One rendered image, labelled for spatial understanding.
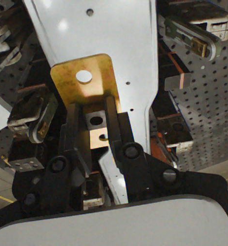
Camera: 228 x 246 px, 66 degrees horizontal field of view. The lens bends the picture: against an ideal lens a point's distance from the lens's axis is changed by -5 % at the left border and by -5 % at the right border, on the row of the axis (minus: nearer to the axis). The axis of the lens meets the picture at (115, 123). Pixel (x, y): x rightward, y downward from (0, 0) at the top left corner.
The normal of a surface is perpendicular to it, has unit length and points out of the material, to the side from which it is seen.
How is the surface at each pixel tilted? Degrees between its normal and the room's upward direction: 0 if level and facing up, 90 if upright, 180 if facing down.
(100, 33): 0
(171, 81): 0
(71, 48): 0
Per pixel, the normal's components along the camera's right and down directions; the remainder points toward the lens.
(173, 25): -0.93, 0.34
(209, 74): 0.11, 0.72
